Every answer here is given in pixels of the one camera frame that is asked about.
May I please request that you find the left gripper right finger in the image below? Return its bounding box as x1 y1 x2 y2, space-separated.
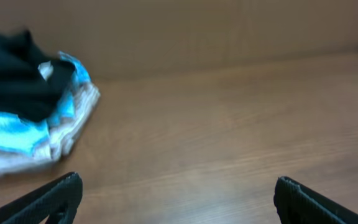
273 176 358 224

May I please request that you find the light blue printed t-shirt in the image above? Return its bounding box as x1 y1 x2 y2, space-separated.
0 52 92 156

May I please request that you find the black t-shirt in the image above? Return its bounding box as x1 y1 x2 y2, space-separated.
0 30 75 122

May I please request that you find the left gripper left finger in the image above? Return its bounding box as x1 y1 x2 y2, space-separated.
0 172 83 224

